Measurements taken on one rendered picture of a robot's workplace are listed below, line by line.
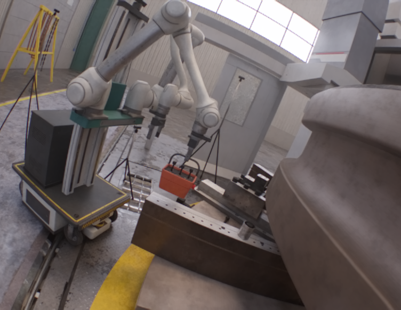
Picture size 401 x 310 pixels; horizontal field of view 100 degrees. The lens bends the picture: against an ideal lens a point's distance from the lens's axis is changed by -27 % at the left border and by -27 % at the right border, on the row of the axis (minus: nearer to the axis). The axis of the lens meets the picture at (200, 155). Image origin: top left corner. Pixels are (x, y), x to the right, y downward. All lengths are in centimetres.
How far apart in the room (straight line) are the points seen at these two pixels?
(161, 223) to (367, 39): 424
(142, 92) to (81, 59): 1349
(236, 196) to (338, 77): 247
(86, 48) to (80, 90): 1402
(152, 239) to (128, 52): 112
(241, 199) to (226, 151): 231
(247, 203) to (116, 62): 181
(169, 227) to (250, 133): 347
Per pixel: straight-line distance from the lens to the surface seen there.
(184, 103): 164
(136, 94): 175
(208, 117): 110
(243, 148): 468
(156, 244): 155
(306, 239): 103
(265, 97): 462
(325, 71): 366
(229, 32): 426
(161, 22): 114
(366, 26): 458
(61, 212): 172
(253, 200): 235
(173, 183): 132
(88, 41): 1515
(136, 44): 115
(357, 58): 429
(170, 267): 158
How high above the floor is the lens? 139
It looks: 15 degrees down
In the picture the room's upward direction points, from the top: 23 degrees clockwise
